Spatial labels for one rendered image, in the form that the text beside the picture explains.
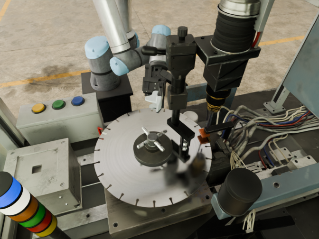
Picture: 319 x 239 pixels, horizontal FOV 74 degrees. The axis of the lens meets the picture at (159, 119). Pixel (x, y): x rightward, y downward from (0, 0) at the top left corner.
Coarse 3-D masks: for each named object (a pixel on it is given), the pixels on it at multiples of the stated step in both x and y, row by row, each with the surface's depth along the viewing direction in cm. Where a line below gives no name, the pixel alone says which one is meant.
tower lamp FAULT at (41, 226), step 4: (48, 212) 42; (48, 216) 42; (44, 220) 40; (48, 220) 42; (40, 224) 40; (44, 224) 41; (48, 224) 42; (28, 228) 39; (32, 228) 39; (36, 228) 40; (40, 228) 40; (44, 228) 41; (36, 232) 41
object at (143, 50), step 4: (144, 48) 45; (148, 48) 45; (152, 48) 46; (156, 48) 46; (144, 52) 45; (148, 52) 46; (152, 52) 46; (156, 52) 46; (160, 52) 46; (164, 52) 46
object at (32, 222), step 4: (40, 204) 39; (40, 208) 39; (44, 208) 41; (36, 212) 38; (40, 212) 39; (44, 212) 40; (36, 216) 38; (40, 216) 39; (44, 216) 40; (28, 220) 37; (32, 220) 38; (36, 220) 38; (40, 220) 39; (20, 224) 38; (24, 224) 37; (28, 224) 38; (32, 224) 38; (36, 224) 39
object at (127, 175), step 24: (120, 120) 68; (144, 120) 68; (192, 120) 68; (96, 144) 61; (120, 144) 61; (192, 144) 61; (96, 168) 56; (120, 168) 56; (144, 168) 56; (168, 168) 56; (192, 168) 56; (120, 192) 52; (144, 192) 52; (168, 192) 52; (192, 192) 52
